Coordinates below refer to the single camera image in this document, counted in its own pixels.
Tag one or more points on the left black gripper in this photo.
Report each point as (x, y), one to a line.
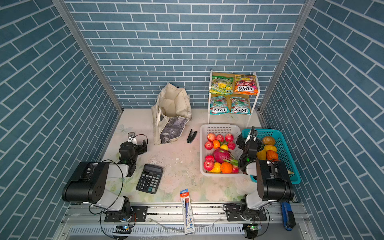
(140, 148)

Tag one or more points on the pink dragon fruit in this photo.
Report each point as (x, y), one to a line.
(224, 156)

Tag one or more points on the large orange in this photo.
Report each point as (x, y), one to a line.
(226, 168)

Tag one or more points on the beige canvas tote bag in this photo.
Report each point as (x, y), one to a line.
(171, 113)

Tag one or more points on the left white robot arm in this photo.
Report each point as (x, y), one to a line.
(88, 184)

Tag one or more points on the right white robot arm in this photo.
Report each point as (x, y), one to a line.
(273, 182)

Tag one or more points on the green Fox's candy bag right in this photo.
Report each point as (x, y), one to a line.
(240, 105)

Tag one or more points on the green fox's candy bag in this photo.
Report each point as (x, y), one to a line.
(219, 105)
(240, 105)

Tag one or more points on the green Fox's candy bag left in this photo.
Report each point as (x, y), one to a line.
(219, 105)

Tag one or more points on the orange Fox's candy bag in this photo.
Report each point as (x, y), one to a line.
(245, 85)

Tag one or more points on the green yellow candy bag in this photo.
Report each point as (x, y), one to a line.
(221, 85)

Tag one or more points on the brown potato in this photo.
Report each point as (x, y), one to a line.
(268, 140)

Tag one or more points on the orange pumpkin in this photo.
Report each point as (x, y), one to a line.
(272, 156)

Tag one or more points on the yellow lemon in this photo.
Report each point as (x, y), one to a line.
(224, 147)

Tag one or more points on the small red apple front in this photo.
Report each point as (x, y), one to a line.
(235, 170)

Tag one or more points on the black desk calculator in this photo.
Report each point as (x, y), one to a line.
(150, 179)

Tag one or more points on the small orange tangerine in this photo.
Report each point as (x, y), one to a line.
(216, 144)

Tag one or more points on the teal plastic vegetable basket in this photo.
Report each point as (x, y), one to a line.
(283, 152)

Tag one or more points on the yellow pear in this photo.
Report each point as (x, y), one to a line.
(216, 168)

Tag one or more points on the white plastic fruit basket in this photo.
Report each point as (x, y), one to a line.
(220, 131)

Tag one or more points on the blue utility knife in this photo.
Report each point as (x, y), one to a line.
(289, 220)

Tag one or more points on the packaged pen blister pack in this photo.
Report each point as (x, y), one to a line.
(187, 212)

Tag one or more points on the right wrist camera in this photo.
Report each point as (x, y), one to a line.
(251, 139)

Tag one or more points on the white wire shelf rack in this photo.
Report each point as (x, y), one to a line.
(244, 121)

